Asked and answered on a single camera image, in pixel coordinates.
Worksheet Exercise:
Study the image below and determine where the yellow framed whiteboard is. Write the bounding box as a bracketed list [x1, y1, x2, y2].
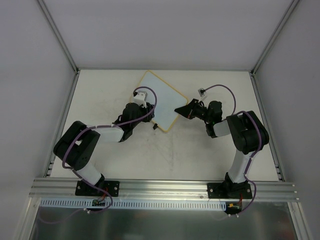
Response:
[138, 70, 189, 132]

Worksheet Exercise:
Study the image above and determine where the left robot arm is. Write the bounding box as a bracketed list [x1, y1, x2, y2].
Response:
[53, 102, 155, 197]

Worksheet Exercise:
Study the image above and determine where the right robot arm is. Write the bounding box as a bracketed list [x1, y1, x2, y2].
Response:
[174, 99, 270, 200]

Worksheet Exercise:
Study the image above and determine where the whiteboard metal stand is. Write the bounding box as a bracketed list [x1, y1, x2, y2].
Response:
[152, 123, 158, 130]

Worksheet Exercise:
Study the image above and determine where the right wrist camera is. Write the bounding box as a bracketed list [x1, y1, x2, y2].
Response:
[198, 88, 207, 98]

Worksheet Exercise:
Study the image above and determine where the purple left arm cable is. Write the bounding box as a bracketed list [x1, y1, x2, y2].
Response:
[61, 86, 158, 215]

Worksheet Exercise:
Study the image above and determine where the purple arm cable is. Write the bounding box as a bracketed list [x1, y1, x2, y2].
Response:
[202, 84, 263, 218]
[61, 86, 158, 215]

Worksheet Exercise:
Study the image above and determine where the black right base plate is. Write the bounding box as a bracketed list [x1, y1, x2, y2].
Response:
[207, 182, 253, 200]

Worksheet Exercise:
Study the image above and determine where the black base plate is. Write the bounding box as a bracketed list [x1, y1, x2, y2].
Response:
[74, 180, 120, 197]
[207, 182, 253, 200]

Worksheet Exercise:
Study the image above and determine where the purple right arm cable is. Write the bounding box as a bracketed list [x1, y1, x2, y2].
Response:
[202, 84, 263, 218]

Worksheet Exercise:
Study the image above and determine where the white slotted cable duct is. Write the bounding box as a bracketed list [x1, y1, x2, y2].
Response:
[39, 198, 227, 211]

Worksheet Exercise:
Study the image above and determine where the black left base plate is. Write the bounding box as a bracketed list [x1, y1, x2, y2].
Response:
[74, 180, 120, 197]

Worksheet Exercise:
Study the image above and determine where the aluminium front rail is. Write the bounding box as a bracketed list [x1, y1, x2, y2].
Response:
[28, 177, 300, 202]

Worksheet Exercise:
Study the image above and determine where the left aluminium frame post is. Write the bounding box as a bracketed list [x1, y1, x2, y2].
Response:
[36, 0, 79, 74]

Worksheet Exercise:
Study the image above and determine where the aluminium frame post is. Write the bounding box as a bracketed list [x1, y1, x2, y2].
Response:
[250, 0, 301, 76]
[36, 0, 79, 74]

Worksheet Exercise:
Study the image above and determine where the right aluminium frame post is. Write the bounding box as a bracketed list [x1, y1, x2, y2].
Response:
[250, 0, 301, 76]

